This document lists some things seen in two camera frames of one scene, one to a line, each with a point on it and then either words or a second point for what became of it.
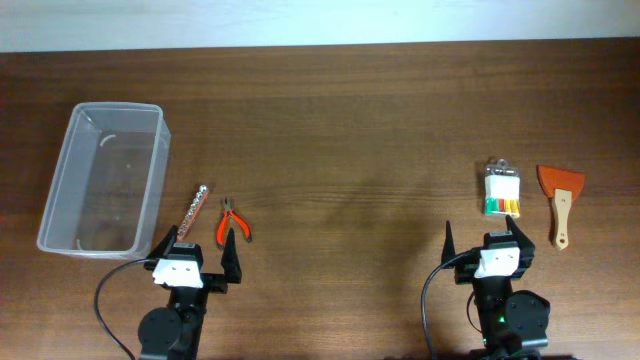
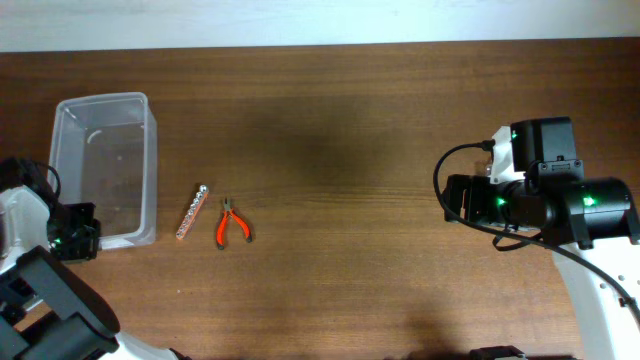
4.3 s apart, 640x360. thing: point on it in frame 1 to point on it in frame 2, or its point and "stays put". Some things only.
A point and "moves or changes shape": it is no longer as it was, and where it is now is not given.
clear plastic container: x=109 y=184 moves or changes shape
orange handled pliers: x=230 y=211 stays put
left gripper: x=219 y=283 to x=90 y=247
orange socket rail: x=197 y=200 stays put
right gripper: x=526 y=249 to x=475 y=185
